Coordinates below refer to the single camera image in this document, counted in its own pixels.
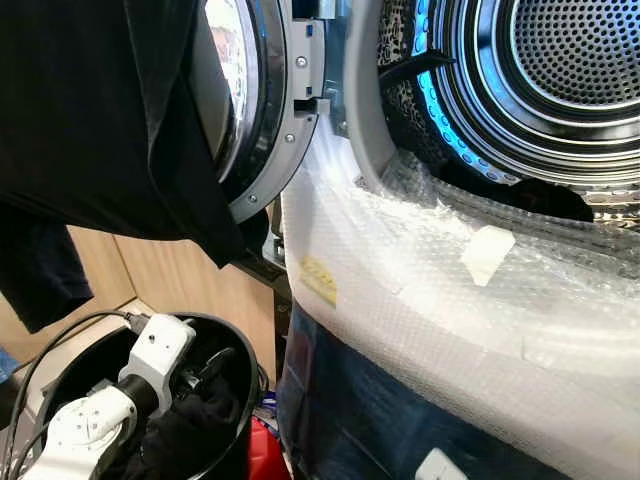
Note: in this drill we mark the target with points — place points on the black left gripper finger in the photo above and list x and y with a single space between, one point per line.
220 362

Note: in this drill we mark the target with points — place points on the black clothes pile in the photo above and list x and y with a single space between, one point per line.
190 435

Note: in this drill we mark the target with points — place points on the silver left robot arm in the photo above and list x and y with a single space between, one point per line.
80 430

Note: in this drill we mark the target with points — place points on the dark blue washing machine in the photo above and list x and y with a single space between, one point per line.
350 420

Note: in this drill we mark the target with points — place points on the black round laundry basket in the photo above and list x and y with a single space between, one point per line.
245 410

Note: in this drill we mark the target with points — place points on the blue white printed package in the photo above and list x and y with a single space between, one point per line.
270 404

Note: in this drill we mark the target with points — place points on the light wooden cabinet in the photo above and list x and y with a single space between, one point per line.
170 280

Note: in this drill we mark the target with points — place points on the red plastic container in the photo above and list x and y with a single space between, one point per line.
265 455

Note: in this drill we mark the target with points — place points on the clear bubble wrap sheet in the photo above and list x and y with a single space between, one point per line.
450 330

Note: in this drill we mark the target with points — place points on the round grey washer door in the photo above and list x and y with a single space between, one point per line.
290 130

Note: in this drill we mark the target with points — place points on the small white tag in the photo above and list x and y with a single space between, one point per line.
440 468

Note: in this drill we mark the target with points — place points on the black hanging garment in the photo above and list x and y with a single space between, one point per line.
100 120

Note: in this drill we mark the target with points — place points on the white tape piece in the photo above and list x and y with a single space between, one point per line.
488 255

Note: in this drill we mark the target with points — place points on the black clothing piece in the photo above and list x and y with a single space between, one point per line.
545 200

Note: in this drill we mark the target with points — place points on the grey rubber door gasket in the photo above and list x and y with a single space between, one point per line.
362 100

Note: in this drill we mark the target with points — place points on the black cloth strip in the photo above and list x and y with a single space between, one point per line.
415 68

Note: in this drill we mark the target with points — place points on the perforated steel washer drum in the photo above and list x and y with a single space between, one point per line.
580 50

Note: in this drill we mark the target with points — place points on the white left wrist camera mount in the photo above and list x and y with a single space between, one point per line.
160 350

